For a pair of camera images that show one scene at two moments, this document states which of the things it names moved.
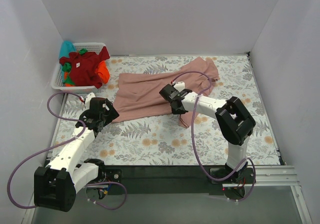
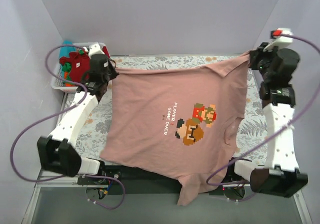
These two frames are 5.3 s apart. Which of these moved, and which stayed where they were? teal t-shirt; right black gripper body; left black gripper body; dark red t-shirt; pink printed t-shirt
Moved: pink printed t-shirt; left black gripper body; right black gripper body
Stayed: teal t-shirt; dark red t-shirt
